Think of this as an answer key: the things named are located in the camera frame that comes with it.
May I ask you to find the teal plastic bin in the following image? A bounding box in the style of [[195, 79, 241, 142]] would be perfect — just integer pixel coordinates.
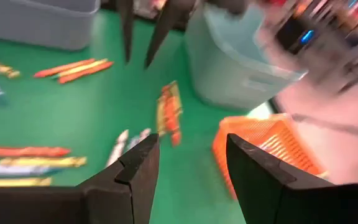
[[0, 0, 101, 52], [183, 2, 309, 110]]

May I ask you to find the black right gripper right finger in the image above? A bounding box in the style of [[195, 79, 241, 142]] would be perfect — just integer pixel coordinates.
[[227, 133, 358, 224]]

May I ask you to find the orange mesh basket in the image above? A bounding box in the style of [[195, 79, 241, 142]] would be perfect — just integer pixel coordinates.
[[211, 113, 328, 200]]

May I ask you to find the red crayon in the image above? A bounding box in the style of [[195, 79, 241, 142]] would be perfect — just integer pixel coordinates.
[[57, 61, 115, 85], [0, 145, 71, 158], [32, 58, 96, 78]]

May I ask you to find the large yellow crayon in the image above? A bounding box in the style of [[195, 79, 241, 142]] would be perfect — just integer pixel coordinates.
[[0, 54, 21, 79]]

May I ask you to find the yellow-green crayon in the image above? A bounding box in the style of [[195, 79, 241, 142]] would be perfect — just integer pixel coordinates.
[[0, 156, 88, 169]]

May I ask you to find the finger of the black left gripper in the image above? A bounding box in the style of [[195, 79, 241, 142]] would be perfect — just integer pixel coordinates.
[[116, 0, 135, 65], [144, 0, 198, 69]]

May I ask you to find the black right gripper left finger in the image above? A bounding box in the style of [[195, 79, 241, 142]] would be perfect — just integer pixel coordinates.
[[0, 133, 161, 224]]

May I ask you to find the white crayon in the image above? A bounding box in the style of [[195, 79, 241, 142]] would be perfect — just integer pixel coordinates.
[[105, 129, 130, 168], [128, 127, 152, 152]]

